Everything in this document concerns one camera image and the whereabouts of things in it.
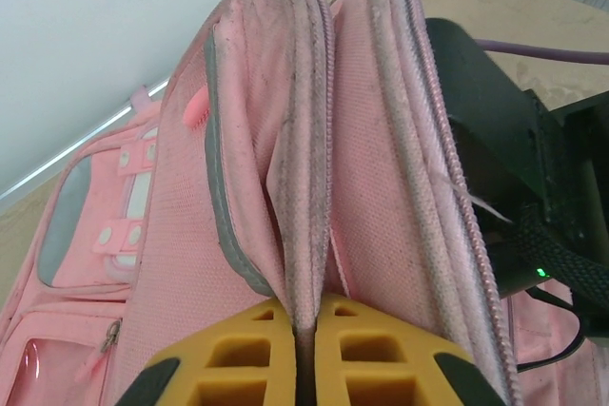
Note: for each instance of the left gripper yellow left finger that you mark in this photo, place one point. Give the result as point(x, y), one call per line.
point(190, 363)

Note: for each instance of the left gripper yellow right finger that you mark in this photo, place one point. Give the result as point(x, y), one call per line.
point(414, 365)

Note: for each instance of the pink student backpack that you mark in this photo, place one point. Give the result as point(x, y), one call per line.
point(371, 140)

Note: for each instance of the aluminium table edge bar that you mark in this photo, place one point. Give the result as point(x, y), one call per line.
point(57, 155)

